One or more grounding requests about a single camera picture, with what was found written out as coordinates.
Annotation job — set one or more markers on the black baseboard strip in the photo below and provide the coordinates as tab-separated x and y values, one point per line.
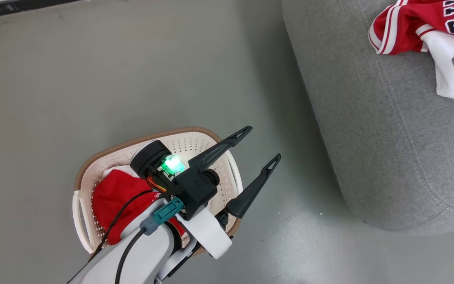
14	8

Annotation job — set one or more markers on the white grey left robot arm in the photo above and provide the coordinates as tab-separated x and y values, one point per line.
148	256

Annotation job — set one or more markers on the red jersey with white sleeve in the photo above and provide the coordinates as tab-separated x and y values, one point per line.
404	23

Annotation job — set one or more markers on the red garment with white band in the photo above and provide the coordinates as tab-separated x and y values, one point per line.
112	197

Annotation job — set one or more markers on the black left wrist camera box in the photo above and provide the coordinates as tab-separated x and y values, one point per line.
195	189

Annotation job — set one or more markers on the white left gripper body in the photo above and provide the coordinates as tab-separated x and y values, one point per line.
211	232

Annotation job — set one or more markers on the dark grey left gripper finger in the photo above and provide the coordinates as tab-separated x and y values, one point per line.
250	193
219	152

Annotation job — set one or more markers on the grey fabric sofa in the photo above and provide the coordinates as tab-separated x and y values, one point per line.
388	138

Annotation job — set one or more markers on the cream perforated laundry basket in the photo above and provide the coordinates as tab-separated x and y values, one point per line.
203	142

